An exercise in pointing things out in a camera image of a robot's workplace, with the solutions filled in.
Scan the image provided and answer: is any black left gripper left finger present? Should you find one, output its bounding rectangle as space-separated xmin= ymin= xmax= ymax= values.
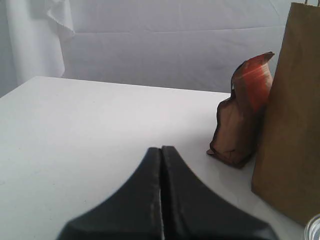
xmin=58 ymin=147 xmax=163 ymax=240

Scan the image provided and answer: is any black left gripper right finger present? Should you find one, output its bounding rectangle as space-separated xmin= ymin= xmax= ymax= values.
xmin=161 ymin=146 xmax=277 ymax=240

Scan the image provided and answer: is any brown paper bag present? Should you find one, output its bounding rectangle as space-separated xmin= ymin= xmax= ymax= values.
xmin=251 ymin=2 xmax=320 ymax=225

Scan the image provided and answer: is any red brown snack packet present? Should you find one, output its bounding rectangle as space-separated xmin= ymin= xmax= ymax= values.
xmin=207 ymin=51 xmax=274 ymax=169

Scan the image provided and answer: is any white backdrop curtain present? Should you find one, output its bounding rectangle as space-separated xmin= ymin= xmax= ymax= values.
xmin=0 ymin=0 xmax=320 ymax=99

